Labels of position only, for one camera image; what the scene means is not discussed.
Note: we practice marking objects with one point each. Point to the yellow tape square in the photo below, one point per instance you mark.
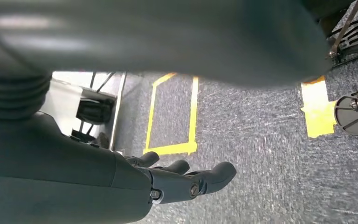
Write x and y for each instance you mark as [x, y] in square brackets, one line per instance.
[169, 149]
[318, 111]

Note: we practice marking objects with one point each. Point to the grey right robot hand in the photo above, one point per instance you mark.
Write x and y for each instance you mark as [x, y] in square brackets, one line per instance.
[166, 37]

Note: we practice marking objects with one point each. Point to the white desk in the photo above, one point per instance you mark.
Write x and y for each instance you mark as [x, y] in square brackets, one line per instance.
[61, 102]

